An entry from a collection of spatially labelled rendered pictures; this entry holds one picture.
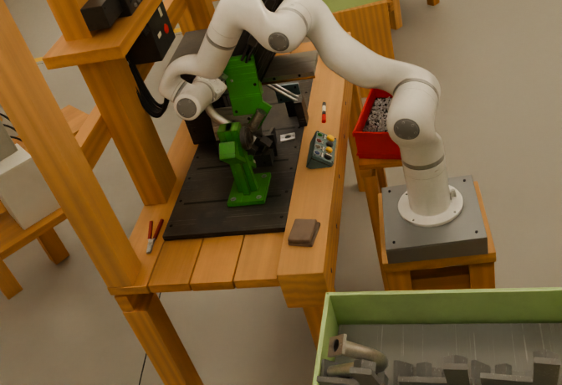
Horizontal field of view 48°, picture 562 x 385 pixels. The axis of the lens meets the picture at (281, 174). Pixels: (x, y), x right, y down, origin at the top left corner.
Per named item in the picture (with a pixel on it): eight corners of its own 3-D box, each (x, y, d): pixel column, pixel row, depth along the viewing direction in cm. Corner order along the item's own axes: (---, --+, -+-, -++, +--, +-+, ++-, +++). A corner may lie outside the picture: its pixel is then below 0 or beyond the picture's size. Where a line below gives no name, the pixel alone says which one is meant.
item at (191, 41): (251, 98, 268) (228, 24, 247) (237, 141, 244) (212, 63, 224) (210, 103, 272) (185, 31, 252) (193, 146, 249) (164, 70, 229)
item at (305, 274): (355, 59, 304) (350, 30, 295) (333, 306, 190) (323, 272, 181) (326, 63, 308) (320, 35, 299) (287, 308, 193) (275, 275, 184)
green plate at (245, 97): (269, 105, 230) (258, 48, 223) (264, 113, 223) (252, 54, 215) (239, 108, 233) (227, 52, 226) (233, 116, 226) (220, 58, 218)
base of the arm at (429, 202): (455, 179, 197) (449, 130, 186) (470, 219, 181) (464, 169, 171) (394, 192, 199) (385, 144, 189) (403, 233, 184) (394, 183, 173)
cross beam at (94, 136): (187, 7, 288) (181, -13, 283) (78, 194, 189) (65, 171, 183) (176, 8, 289) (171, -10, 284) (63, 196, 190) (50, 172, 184)
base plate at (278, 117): (318, 59, 285) (317, 55, 284) (286, 232, 201) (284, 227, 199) (229, 72, 295) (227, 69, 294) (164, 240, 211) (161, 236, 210)
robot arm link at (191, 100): (180, 97, 201) (206, 112, 202) (166, 110, 189) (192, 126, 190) (191, 75, 198) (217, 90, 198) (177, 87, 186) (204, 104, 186)
